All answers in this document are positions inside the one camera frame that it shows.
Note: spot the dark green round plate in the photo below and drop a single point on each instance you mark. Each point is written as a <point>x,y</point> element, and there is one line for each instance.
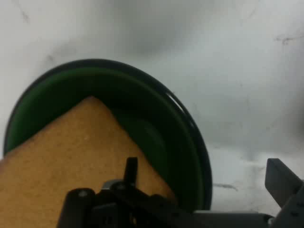
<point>147,107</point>

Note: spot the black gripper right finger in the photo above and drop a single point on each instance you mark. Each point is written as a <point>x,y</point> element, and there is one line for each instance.
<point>282,183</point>

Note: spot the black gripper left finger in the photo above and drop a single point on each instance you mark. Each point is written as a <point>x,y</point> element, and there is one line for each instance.
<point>111,206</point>

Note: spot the orange sponge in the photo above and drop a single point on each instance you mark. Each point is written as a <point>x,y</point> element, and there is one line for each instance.
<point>71,154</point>

